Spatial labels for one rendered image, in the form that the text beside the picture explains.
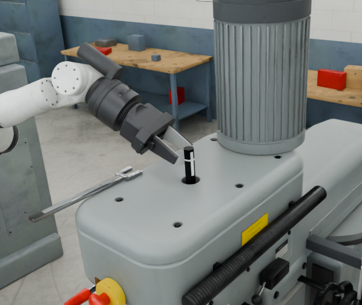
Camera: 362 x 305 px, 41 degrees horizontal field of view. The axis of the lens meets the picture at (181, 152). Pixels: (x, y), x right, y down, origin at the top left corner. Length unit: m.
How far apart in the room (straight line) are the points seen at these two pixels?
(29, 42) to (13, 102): 7.20
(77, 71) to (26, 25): 7.25
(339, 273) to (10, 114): 0.90
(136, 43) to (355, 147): 5.54
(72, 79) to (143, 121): 0.16
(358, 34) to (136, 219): 4.63
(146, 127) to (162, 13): 5.91
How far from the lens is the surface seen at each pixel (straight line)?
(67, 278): 3.89
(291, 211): 1.01
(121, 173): 0.99
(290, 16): 0.98
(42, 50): 8.24
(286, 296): 1.22
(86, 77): 0.96
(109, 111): 0.94
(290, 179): 1.03
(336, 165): 1.34
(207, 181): 0.94
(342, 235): 1.40
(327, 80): 4.88
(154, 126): 0.92
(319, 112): 5.69
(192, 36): 6.47
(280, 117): 1.03
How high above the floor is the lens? 2.34
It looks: 25 degrees down
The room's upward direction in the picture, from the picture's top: 4 degrees counter-clockwise
